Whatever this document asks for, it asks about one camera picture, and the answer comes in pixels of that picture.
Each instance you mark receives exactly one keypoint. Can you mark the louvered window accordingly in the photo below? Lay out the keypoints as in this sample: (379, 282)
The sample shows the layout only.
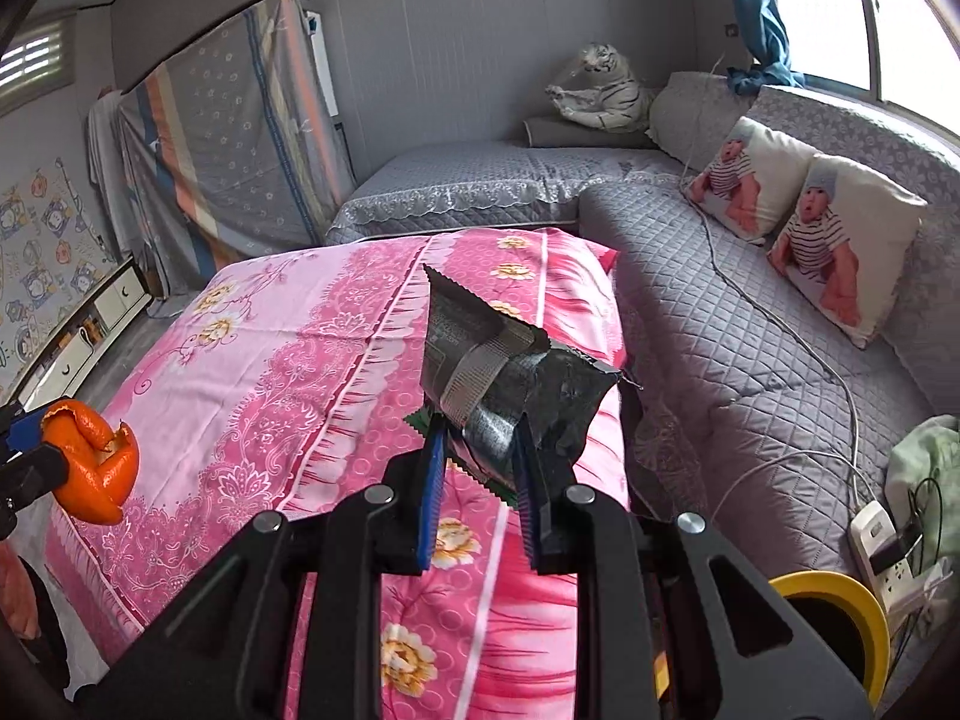
(34, 60)

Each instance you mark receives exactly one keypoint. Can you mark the person's left hand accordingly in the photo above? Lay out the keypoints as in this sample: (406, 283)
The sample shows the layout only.
(15, 585)

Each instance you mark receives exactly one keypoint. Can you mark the white tiger plush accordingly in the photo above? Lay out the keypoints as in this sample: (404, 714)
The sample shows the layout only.
(615, 97)

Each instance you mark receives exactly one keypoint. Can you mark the grey quilted sofa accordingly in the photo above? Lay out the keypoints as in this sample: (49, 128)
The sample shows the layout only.
(712, 345)

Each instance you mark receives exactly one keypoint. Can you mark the narrow blue curtain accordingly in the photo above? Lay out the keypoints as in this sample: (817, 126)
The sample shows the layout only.
(757, 7)

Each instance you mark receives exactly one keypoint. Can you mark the black charger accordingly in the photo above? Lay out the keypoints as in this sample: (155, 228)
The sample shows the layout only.
(896, 551)

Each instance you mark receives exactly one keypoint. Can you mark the white low cabinet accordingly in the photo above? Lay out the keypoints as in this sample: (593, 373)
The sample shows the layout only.
(112, 300)

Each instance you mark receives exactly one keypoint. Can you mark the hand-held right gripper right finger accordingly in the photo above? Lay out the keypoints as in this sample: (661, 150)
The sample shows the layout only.
(529, 510)

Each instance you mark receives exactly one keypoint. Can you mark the orange peel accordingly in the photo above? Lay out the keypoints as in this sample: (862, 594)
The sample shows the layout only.
(86, 465)

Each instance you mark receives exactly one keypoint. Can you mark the pale green cloth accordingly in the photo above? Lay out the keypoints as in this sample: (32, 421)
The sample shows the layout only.
(926, 457)

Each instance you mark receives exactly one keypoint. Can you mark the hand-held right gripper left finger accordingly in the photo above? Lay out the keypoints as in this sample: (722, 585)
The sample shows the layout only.
(433, 495)

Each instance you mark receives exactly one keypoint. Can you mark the grey bolster pillow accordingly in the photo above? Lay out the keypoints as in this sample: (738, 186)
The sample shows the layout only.
(555, 133)

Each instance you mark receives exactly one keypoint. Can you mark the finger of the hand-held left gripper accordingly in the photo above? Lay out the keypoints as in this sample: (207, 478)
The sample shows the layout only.
(22, 427)
(37, 469)

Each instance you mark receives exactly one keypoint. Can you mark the white power strip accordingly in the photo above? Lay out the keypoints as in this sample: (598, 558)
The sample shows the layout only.
(866, 529)

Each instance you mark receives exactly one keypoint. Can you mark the yellow rimmed black trash bin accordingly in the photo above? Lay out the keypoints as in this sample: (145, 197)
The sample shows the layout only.
(862, 607)

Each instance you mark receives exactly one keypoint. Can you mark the cartoon wall poster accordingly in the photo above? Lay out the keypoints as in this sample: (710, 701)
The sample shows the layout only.
(45, 262)

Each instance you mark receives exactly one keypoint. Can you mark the pink floral blanket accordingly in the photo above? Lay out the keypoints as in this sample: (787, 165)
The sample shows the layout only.
(300, 360)

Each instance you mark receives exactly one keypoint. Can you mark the baby print pillow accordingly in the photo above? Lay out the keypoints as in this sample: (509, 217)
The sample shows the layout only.
(877, 225)
(772, 165)

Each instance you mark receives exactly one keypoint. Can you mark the silver snack wrapper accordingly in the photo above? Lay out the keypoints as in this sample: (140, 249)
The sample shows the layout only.
(517, 390)

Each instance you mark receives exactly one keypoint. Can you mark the striped sheet covered mattress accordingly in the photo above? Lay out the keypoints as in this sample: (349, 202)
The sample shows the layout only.
(240, 150)

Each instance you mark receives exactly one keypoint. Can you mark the white hanging cloth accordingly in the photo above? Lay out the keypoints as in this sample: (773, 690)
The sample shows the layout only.
(105, 165)

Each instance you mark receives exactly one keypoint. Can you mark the white wall unit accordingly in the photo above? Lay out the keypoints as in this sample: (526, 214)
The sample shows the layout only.
(319, 52)

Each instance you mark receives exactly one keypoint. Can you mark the white charger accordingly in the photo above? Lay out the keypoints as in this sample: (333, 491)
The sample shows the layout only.
(930, 585)

